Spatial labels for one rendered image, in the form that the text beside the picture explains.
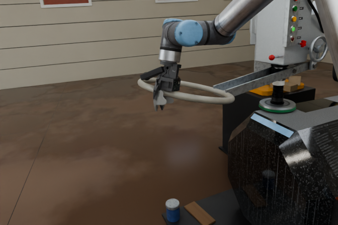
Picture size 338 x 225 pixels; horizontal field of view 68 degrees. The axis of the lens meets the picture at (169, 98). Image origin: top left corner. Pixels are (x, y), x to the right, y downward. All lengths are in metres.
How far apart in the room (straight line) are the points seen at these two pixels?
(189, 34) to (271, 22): 0.77
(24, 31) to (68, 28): 1.00
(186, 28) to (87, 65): 6.37
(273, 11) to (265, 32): 0.12
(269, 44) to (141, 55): 5.91
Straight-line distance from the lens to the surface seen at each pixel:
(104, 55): 7.17
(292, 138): 1.46
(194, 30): 0.91
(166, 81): 1.03
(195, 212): 2.07
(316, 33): 1.74
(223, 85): 1.48
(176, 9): 7.51
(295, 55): 1.61
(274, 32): 1.57
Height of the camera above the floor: 1.41
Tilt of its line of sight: 17 degrees down
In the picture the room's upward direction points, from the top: 4 degrees counter-clockwise
